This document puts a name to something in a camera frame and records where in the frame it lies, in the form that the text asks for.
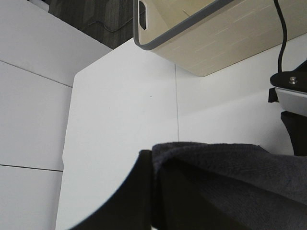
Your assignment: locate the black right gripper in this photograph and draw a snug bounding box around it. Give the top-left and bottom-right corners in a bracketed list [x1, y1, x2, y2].
[281, 111, 307, 156]

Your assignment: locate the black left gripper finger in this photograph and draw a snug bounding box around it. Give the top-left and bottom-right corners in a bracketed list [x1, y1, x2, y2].
[72, 150, 153, 230]

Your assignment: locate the dark navy blue towel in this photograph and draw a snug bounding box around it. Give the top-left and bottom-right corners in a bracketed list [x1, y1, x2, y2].
[152, 142, 307, 230]

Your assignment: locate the beige bin grey rim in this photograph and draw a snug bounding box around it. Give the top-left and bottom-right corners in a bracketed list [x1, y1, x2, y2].
[133, 0, 307, 78]

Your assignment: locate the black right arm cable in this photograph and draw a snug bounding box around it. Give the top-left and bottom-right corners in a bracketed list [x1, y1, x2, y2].
[273, 0, 288, 74]

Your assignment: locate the thin cable on floor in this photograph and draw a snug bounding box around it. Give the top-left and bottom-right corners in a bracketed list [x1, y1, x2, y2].
[87, 14, 135, 33]

